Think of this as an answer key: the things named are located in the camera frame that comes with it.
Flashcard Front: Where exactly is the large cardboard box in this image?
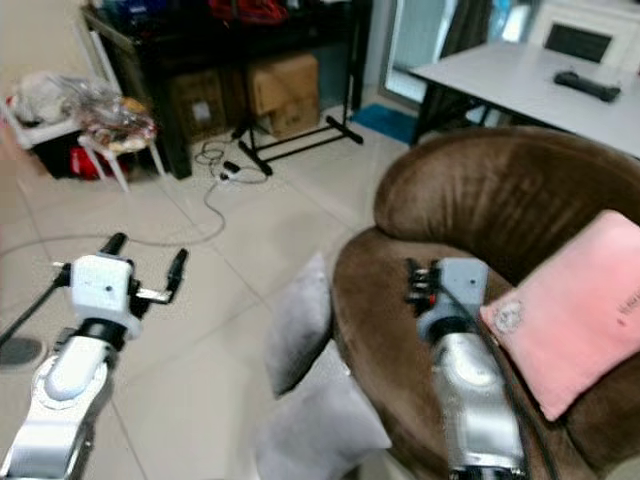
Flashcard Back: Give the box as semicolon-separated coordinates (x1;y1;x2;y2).
246;53;323;141

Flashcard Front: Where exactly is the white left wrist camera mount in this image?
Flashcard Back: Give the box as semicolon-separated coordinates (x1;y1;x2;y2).
71;254;138;321

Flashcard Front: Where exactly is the white framed black panel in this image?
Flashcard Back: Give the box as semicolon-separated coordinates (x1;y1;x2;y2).
526;0;640;67

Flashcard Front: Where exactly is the white stool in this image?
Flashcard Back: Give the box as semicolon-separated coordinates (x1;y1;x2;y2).
0;70;161;194

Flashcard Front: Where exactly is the red item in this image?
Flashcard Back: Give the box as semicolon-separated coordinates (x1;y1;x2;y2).
71;145;113;182

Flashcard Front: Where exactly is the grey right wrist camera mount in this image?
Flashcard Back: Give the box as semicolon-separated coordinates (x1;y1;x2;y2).
418;257;490;341

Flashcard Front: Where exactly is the pink pillow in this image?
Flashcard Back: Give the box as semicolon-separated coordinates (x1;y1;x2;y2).
479;209;640;422

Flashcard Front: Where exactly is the brown round sofa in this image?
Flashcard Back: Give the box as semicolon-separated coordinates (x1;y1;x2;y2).
332;127;640;480

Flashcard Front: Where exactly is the blue floor mat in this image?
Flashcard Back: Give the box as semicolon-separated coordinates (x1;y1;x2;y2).
349;102;423;147

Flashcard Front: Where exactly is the black desk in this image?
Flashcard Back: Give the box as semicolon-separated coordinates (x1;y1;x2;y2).
80;0;375;183

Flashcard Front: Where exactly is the blue box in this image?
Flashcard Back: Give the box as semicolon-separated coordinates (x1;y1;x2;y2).
112;0;163;23

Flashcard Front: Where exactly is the grey slipper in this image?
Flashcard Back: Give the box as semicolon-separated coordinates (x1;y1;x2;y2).
0;336;43;367

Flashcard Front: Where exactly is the grey pillow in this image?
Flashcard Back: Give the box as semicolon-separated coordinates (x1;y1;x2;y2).
252;343;393;480
264;250;334;398

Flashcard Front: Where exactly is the black floor stand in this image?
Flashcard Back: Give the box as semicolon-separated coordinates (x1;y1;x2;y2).
232;60;365;178

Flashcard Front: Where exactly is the red bundle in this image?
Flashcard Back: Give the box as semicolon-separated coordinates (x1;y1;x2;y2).
208;0;289;27

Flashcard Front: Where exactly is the glass door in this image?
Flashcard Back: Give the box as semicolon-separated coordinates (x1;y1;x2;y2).
378;0;501;107

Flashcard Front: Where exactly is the white plastic bag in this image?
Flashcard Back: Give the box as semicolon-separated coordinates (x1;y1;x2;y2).
8;71;76;126

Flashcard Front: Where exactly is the grey floor cable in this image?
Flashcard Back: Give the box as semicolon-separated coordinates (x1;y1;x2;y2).
0;140;246;263

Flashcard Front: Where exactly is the small cardboard box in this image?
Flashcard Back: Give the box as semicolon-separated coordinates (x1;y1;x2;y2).
168;69;227;143

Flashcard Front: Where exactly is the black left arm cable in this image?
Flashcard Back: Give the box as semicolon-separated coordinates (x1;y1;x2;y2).
0;278;69;347

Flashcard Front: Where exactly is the black flat device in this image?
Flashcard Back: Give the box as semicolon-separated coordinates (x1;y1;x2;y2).
552;70;623;104

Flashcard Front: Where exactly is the clear plastic bag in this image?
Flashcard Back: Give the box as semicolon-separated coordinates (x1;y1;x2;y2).
60;76;158;154

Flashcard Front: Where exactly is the white table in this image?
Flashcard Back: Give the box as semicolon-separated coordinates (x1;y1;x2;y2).
408;39;640;163

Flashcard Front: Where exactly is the white power strip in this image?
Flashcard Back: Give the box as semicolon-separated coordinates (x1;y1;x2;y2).
218;160;258;185

